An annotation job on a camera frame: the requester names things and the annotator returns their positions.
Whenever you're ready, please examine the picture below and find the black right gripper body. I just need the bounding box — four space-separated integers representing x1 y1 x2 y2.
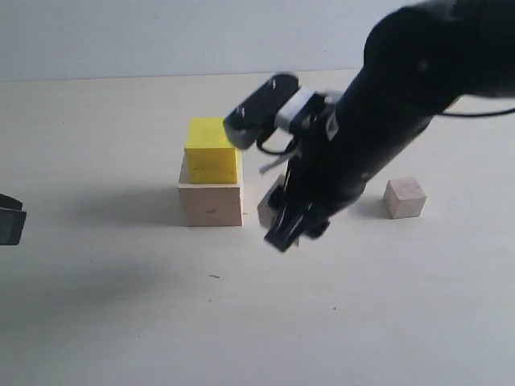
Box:
282 69 431 219

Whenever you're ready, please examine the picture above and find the medium grooved wooden cube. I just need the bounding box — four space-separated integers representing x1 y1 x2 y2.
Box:
257 174 299 247

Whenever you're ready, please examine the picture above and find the small wooden cube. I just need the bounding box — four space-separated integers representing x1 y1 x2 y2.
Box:
382 177 426 220

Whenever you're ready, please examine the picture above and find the large light wooden cube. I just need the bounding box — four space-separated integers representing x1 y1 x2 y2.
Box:
177 155 243 227

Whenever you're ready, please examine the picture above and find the yellow cube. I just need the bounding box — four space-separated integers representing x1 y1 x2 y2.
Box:
184 117 239 184

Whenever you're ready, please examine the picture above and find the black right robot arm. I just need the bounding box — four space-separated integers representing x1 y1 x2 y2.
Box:
266 1 514 251

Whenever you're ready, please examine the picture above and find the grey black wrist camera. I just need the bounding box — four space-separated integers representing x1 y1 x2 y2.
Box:
223 72 343 155

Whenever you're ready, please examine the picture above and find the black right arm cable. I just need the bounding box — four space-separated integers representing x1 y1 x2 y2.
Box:
440 106 515 120

